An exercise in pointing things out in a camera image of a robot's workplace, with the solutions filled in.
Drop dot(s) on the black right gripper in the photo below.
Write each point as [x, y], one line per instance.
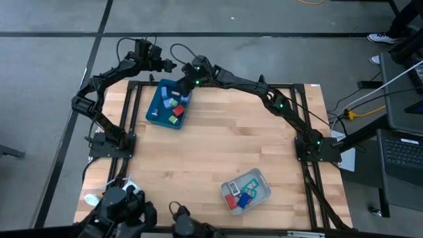
[196, 77]

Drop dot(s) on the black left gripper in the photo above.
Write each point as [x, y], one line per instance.
[154, 61]

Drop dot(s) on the red box charger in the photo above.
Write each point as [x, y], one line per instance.
[178, 110]

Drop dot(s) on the white blue USB charger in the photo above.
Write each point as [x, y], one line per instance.
[154, 114]

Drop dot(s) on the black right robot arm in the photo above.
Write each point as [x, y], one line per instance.
[244, 84]

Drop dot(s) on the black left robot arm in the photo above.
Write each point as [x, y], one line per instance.
[109, 74]

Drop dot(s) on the teal plastic bin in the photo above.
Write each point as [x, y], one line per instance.
[162, 115]

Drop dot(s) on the black floor tape strip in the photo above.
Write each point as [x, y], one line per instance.
[102, 20]

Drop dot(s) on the white framed card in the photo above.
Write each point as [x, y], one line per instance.
[234, 187]

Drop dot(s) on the teal picture card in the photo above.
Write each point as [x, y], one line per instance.
[248, 192]
[252, 183]

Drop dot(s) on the red card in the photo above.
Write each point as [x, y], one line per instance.
[230, 201]

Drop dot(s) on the blue card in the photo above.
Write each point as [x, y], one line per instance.
[244, 200]

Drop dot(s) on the white round puck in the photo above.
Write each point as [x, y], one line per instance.
[92, 199]

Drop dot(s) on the yellow power plug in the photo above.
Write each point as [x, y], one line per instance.
[352, 115]

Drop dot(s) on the white flat box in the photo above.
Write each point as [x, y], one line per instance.
[348, 162]

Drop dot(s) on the black desk foot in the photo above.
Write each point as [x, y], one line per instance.
[365, 84]

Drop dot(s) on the black furniture foot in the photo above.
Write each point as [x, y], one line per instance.
[10, 151]

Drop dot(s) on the white label strip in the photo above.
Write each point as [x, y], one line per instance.
[305, 234]

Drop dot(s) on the person's shoe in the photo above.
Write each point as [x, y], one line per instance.
[375, 60]
[381, 38]

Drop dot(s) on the grey side desk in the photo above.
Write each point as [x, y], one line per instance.
[400, 109]

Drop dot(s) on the black caster wheel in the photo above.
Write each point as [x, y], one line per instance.
[374, 210]

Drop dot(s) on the dark grey laptop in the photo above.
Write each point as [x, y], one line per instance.
[403, 155]

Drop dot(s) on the person's leg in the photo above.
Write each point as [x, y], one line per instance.
[404, 16]

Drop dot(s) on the black rail clamp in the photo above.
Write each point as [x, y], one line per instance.
[151, 79]
[262, 79]

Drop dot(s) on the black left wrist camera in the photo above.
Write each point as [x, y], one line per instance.
[144, 45]

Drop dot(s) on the black aluminium frame rail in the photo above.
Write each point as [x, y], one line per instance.
[231, 86]
[135, 109]
[304, 97]

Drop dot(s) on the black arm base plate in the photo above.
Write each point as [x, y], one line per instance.
[99, 151]
[330, 155]

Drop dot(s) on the black frame beam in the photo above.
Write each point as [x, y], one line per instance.
[33, 233]

